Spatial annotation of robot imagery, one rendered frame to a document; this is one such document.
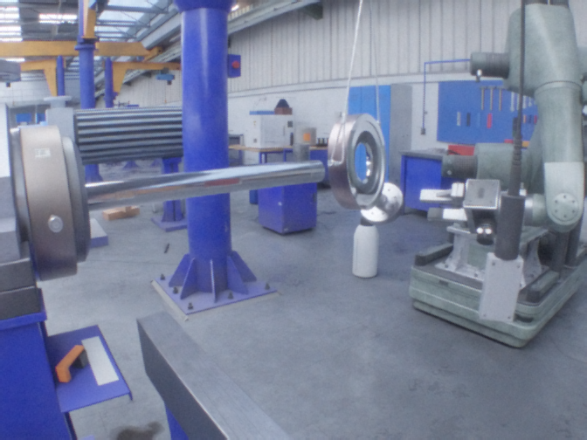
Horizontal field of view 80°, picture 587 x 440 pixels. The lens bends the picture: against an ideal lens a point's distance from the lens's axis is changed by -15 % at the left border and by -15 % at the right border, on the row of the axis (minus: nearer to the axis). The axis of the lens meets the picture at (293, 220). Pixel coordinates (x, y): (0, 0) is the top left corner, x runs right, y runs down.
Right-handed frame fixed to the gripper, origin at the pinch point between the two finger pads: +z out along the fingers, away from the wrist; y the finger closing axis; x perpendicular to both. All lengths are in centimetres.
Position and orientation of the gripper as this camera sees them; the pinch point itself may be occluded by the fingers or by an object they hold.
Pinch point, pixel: (432, 205)
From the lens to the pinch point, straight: 175.9
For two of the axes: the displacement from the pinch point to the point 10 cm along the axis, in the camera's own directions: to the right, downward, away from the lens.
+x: -3.1, 8.7, -3.8
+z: -8.3, -0.5, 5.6
